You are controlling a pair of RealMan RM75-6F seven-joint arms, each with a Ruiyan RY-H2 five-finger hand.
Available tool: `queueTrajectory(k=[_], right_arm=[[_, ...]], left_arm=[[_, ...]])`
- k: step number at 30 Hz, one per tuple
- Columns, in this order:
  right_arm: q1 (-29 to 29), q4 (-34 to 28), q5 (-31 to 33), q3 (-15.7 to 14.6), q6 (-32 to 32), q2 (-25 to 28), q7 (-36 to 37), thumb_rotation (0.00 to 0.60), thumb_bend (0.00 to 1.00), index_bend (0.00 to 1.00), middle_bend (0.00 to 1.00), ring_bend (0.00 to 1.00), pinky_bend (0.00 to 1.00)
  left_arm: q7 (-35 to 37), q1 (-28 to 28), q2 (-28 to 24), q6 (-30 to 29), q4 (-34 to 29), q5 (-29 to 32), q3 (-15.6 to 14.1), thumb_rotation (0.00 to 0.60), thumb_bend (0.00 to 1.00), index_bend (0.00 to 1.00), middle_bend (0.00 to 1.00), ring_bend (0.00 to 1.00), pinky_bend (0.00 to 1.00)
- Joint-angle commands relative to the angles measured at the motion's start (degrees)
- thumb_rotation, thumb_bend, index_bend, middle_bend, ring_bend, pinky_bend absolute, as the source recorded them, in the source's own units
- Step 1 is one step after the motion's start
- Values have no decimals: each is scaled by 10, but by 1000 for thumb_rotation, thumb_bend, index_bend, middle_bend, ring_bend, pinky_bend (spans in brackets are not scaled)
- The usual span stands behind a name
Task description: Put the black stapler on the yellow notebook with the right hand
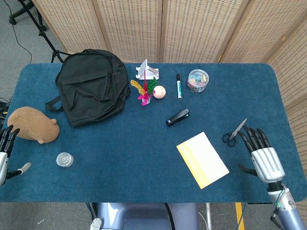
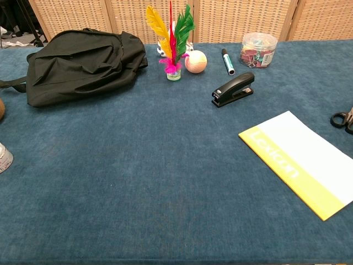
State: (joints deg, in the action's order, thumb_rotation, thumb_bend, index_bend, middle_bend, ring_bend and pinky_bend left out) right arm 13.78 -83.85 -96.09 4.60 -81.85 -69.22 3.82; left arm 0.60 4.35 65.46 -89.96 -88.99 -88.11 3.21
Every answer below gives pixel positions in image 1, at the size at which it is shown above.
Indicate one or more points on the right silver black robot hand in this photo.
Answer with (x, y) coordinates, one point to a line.
(266, 161)

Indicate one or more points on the clear jar of binder clips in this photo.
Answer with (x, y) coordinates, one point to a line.
(197, 81)

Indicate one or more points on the white phone stand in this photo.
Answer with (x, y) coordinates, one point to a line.
(146, 71)

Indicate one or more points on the black office chair base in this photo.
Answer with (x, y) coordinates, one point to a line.
(26, 14)

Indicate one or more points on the colourful feather shuttlecock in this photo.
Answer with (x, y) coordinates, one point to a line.
(145, 92)

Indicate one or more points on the black stapler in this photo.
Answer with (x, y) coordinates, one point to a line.
(178, 117)

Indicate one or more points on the black backpack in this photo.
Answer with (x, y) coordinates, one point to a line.
(92, 88)

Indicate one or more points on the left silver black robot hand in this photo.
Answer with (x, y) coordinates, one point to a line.
(4, 146)

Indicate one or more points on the white marker black cap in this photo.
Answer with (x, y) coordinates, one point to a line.
(179, 86)

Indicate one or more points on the pink peach ball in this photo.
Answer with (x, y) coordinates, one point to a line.
(159, 92)

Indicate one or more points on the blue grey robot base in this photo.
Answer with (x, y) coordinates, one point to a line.
(146, 216)

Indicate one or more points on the brown plush capybara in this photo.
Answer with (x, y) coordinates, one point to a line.
(33, 124)

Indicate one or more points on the woven folding screen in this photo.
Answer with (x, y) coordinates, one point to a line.
(192, 28)

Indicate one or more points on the black tripod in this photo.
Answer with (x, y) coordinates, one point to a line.
(45, 36)

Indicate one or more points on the blue table mat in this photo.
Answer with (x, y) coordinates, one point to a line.
(134, 153)

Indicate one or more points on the yellow white notepad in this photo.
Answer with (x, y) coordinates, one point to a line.
(202, 160)

